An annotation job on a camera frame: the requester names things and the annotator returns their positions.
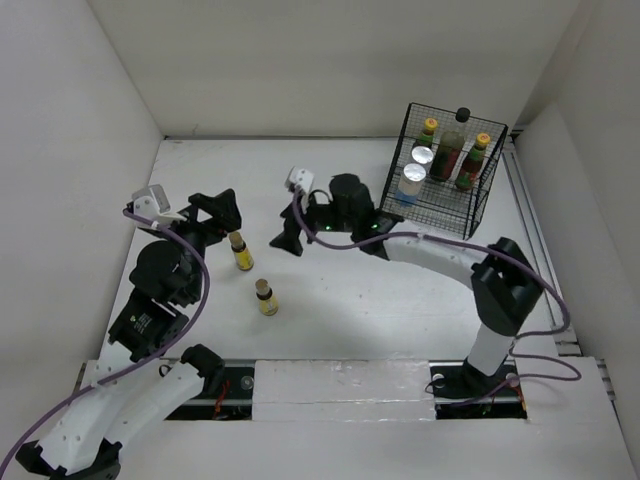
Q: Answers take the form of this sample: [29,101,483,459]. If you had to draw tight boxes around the small yellow bottle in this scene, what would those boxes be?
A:
[228,231,254,271]
[255,278,279,316]

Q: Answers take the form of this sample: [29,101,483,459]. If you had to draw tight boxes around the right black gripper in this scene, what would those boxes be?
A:
[270,188,357,255]

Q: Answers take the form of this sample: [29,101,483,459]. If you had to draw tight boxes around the silver-lid shaker jar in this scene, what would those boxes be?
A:
[411,145,434,168]
[394,163,426,205]

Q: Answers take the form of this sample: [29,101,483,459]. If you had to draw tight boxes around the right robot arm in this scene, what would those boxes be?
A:
[270,168,543,394]

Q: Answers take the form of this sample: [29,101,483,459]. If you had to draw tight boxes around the black wire rack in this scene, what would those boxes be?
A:
[380,102,508,239]

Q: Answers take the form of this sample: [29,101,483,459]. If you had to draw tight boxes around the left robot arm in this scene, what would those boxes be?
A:
[7,185,242,479]

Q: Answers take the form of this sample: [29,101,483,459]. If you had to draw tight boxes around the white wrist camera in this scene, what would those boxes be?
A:
[125,184,186,225]
[285,167,315,194]

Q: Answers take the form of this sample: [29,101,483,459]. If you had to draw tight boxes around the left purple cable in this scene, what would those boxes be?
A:
[0,207,211,469]

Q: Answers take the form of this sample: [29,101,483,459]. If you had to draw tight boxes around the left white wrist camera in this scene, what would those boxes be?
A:
[125,184,186,225]

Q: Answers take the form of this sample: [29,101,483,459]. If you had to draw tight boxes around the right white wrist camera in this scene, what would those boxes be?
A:
[285,167,315,194]

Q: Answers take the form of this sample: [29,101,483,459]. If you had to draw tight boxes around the tall dark sauce bottle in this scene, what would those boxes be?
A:
[429,107,471,182]

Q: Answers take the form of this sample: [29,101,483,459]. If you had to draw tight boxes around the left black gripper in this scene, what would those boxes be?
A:
[153,188,241,301]

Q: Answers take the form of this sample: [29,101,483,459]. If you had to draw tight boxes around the red chili sauce bottle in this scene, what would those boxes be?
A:
[416,117,438,148]
[455,132,491,191]

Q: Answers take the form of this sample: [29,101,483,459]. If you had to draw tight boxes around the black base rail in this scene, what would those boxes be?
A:
[167,359,527,421]

